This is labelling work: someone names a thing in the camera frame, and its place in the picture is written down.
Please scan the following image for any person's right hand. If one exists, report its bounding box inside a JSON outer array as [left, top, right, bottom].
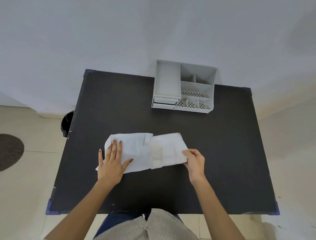
[[182, 148, 205, 183]]

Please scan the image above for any person's left hand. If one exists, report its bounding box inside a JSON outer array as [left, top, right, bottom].
[[97, 140, 134, 186]]

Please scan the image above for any white cloth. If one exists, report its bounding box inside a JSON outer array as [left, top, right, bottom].
[[95, 132, 189, 174]]

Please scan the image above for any person's right forearm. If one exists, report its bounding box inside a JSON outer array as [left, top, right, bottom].
[[190, 174, 245, 240]]

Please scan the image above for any person's left forearm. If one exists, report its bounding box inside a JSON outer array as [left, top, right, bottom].
[[44, 177, 122, 240]]

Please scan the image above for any black waste bin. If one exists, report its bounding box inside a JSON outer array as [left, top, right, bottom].
[[61, 110, 75, 138]]

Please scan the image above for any striped grey shirt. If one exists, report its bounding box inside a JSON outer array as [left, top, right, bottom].
[[92, 208, 199, 240]]

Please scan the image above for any grey plastic desk organizer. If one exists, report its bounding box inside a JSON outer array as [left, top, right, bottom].
[[151, 60, 217, 115]]

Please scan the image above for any dark round floor mat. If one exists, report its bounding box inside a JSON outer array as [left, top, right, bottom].
[[0, 134, 25, 172]]

